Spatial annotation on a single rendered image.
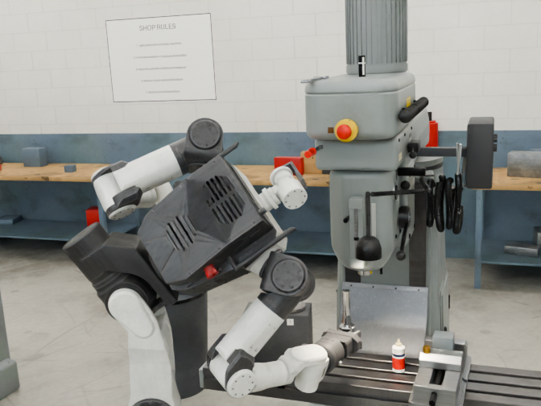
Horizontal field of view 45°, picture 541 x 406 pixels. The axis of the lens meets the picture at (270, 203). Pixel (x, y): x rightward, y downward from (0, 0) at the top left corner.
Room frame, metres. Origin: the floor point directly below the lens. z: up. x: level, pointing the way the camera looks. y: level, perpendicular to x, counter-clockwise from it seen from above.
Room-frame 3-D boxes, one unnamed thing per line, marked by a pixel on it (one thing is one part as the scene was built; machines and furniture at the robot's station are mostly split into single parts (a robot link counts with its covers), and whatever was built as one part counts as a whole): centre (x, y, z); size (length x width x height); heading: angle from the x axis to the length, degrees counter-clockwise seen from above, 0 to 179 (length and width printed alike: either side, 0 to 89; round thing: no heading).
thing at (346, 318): (1.85, -0.21, 1.22); 0.03 x 0.03 x 0.11
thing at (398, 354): (1.95, -0.39, 1.01); 0.04 x 0.04 x 0.11
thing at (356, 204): (1.86, -0.25, 1.45); 0.04 x 0.04 x 0.21; 71
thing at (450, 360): (1.84, -0.49, 1.04); 0.12 x 0.06 x 0.04; 68
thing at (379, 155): (2.01, -0.30, 1.68); 0.34 x 0.24 x 0.10; 161
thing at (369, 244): (1.76, -0.27, 1.43); 0.07 x 0.07 x 0.06
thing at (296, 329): (2.07, -0.01, 1.05); 0.22 x 0.12 x 0.20; 81
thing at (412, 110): (1.95, -0.44, 1.79); 0.45 x 0.04 x 0.04; 161
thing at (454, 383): (1.86, -0.50, 1.01); 0.35 x 0.15 x 0.11; 158
